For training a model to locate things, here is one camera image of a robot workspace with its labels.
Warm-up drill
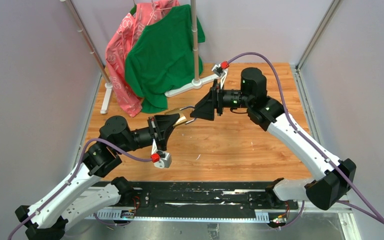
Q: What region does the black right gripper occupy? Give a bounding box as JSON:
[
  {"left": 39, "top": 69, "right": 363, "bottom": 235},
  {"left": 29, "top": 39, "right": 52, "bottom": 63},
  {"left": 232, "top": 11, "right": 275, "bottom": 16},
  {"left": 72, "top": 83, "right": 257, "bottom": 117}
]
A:
[{"left": 190, "top": 79, "right": 253, "bottom": 122}]

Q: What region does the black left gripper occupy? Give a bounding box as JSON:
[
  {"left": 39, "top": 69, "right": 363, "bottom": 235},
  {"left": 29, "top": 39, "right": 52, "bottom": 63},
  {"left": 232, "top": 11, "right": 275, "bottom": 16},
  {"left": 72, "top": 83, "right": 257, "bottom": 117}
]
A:
[{"left": 115, "top": 114, "right": 181, "bottom": 155}]

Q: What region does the brass padlock with steel shackle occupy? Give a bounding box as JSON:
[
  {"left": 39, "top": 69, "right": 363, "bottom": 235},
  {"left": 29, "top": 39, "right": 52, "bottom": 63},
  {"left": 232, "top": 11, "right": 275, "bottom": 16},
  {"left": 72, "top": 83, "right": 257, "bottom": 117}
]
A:
[{"left": 164, "top": 105, "right": 197, "bottom": 127}]

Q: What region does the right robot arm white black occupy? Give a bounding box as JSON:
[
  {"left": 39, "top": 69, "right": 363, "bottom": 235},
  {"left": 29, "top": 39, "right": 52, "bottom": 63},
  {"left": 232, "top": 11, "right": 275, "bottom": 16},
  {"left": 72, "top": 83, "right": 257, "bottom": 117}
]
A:
[{"left": 190, "top": 67, "right": 357, "bottom": 210}]

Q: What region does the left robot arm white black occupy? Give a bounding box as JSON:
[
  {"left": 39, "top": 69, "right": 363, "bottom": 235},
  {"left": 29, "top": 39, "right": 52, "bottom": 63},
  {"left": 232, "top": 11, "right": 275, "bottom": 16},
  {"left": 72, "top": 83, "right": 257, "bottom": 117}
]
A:
[{"left": 15, "top": 113, "right": 187, "bottom": 240}]

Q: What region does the white clothes rack stand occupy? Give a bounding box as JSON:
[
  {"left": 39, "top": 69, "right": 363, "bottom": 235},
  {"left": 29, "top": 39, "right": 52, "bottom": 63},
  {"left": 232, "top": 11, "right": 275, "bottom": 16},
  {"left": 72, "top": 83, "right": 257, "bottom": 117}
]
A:
[{"left": 62, "top": 0, "right": 220, "bottom": 115}]

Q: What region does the green t-shirt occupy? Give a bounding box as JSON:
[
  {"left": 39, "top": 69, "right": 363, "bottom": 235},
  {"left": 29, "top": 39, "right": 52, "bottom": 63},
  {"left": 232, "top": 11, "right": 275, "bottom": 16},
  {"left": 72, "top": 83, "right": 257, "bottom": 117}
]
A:
[{"left": 124, "top": 4, "right": 195, "bottom": 114}]

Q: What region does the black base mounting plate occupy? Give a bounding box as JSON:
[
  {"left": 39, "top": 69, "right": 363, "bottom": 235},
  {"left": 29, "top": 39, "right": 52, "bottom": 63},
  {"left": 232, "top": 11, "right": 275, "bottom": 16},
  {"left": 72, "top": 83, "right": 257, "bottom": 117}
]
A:
[{"left": 79, "top": 180, "right": 312, "bottom": 223}]

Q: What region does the pink patterned garment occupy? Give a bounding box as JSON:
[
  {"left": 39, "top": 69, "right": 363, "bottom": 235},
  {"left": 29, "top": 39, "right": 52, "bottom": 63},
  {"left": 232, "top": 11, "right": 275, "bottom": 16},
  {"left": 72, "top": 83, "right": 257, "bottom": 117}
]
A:
[{"left": 105, "top": 0, "right": 180, "bottom": 117}]

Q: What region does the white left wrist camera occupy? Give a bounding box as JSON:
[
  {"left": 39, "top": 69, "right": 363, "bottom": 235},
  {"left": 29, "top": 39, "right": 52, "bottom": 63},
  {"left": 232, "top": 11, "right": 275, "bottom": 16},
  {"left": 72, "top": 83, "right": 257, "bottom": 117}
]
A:
[{"left": 151, "top": 139, "right": 172, "bottom": 169}]

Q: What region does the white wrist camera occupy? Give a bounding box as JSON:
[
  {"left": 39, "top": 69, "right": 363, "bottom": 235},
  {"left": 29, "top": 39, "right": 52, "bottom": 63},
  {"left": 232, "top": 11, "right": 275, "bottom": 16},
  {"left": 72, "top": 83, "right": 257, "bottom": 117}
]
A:
[
  {"left": 211, "top": 61, "right": 230, "bottom": 89},
  {"left": 151, "top": 139, "right": 172, "bottom": 169}
]

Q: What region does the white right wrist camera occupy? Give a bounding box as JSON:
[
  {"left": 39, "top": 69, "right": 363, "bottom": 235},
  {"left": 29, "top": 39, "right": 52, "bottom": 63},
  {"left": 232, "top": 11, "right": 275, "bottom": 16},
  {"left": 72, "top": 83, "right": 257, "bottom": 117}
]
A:
[{"left": 211, "top": 61, "right": 230, "bottom": 89}]

